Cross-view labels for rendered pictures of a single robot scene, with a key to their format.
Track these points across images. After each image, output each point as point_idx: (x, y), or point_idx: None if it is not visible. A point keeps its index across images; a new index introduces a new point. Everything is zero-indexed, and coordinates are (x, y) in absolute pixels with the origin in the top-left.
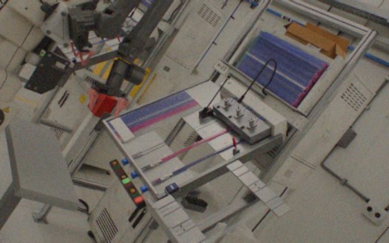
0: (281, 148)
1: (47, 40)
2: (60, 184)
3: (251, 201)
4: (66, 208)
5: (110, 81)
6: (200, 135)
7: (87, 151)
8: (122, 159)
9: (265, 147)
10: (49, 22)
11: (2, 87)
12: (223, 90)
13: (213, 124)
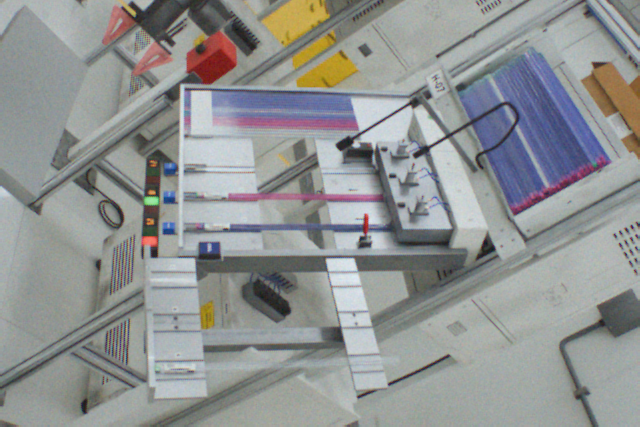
0: (455, 276)
1: None
2: (27, 151)
3: (331, 340)
4: (13, 194)
5: (155, 7)
6: (323, 185)
7: (139, 126)
8: (166, 163)
9: (424, 261)
10: None
11: None
12: (414, 126)
13: (359, 176)
